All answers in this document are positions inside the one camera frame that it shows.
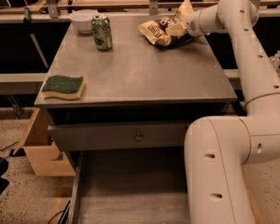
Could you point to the white bowl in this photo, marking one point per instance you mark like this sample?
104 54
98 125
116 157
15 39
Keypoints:
81 19

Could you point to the green and yellow sponge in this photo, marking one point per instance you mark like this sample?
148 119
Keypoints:
63 87

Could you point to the grey cabinet with drawers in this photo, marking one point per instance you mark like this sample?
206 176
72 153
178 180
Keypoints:
134 72

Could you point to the upper grey drawer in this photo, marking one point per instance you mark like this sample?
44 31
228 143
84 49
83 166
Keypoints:
134 126

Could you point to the green soda can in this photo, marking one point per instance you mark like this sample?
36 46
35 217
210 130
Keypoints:
101 30

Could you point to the lower open grey drawer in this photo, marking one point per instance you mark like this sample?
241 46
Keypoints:
130 186

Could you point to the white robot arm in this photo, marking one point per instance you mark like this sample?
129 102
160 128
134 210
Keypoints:
216 148

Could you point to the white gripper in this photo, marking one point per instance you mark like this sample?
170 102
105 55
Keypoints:
192 24

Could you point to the brown chip bag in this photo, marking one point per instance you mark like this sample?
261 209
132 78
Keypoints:
155 33

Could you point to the clear sanitizer bottle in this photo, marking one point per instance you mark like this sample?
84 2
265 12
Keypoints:
275 60

